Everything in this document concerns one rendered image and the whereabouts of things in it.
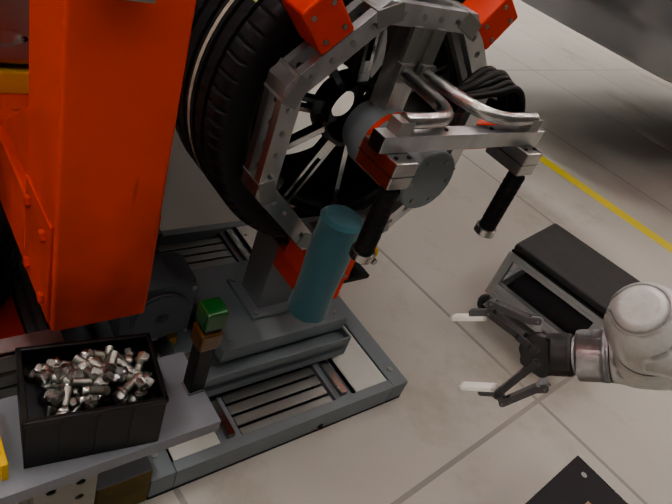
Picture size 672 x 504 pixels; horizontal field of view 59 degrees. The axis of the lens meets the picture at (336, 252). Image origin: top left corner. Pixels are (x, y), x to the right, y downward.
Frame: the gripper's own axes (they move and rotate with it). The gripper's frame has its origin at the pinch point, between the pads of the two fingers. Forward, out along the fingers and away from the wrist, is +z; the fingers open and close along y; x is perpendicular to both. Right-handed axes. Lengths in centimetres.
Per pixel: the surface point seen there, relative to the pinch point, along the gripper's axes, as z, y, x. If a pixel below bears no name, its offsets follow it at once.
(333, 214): 19.6, 29.1, 7.3
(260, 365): 59, -9, -12
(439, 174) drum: 1.2, 33.9, -2.7
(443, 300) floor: 44, -16, -108
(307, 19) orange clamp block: 10, 60, 24
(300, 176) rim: 33.0, 37.3, -3.7
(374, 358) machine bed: 46, -20, -50
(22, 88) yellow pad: 78, 63, 27
